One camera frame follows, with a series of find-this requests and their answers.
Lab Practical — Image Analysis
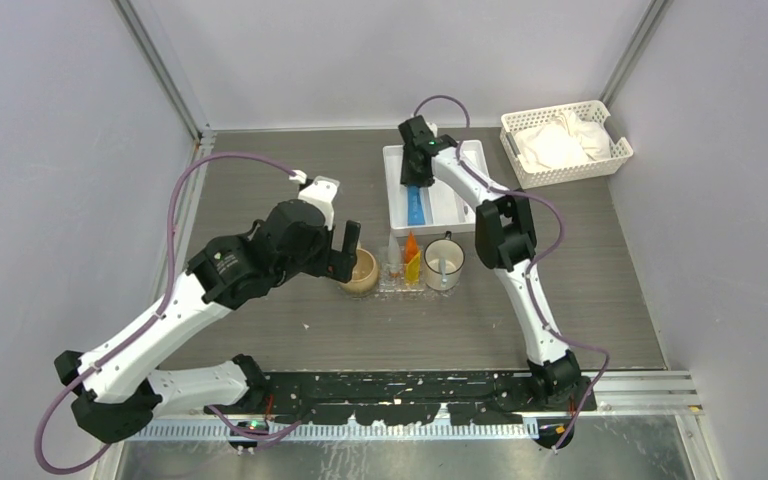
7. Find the tan ceramic mug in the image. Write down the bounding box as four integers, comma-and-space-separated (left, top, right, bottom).
339, 247, 380, 297

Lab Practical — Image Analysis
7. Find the white toothpaste tube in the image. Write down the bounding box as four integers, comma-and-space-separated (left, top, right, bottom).
386, 232, 403, 278

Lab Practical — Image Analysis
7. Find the clear rectangular holder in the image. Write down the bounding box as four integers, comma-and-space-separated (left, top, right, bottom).
376, 247, 427, 295

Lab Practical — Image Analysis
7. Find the blue toothpaste tube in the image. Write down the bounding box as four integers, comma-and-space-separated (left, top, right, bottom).
406, 186, 427, 226

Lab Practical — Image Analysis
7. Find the orange toothpaste tube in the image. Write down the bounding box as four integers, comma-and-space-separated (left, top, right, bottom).
403, 231, 420, 265

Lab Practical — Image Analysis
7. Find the yellow toothpaste tube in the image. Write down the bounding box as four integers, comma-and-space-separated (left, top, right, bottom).
404, 251, 421, 285

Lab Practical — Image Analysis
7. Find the white plastic bin tray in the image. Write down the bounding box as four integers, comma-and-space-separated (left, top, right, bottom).
382, 145, 475, 237

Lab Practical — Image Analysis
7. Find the clear oval glass tray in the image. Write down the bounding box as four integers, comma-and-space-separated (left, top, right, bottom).
336, 282, 451, 300

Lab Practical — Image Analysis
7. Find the white ribbed mug black rim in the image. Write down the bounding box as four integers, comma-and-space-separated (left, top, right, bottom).
423, 231, 465, 292

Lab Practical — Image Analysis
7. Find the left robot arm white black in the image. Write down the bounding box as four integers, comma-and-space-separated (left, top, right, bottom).
55, 199, 361, 444

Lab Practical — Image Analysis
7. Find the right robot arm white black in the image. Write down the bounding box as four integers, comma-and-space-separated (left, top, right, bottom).
398, 115, 582, 411

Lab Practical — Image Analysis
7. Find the white perforated basket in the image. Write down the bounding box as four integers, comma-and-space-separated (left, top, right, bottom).
500, 100, 634, 188

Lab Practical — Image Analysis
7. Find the white cloth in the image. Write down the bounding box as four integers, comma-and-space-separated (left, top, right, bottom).
514, 112, 612, 171

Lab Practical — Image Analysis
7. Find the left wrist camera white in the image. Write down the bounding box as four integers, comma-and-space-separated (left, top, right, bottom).
289, 170, 340, 230

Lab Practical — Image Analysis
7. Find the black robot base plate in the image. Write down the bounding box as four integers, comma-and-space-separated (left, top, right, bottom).
217, 370, 596, 448

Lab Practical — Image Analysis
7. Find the aluminium frame rail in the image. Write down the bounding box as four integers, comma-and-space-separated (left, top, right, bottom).
100, 369, 705, 420

